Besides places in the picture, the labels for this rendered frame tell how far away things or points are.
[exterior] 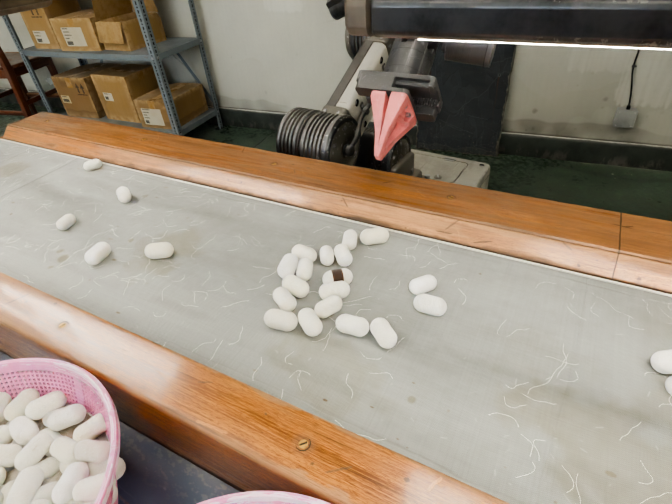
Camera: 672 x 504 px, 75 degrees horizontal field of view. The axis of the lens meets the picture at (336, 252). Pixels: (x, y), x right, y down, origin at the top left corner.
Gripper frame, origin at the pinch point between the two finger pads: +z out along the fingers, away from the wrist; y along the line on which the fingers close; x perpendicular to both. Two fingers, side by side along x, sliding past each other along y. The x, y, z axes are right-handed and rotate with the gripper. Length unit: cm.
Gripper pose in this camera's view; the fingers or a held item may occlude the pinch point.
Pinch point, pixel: (379, 152)
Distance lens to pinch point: 57.0
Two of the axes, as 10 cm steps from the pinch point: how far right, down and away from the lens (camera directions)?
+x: 3.6, 2.2, 9.1
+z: -3.2, 9.4, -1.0
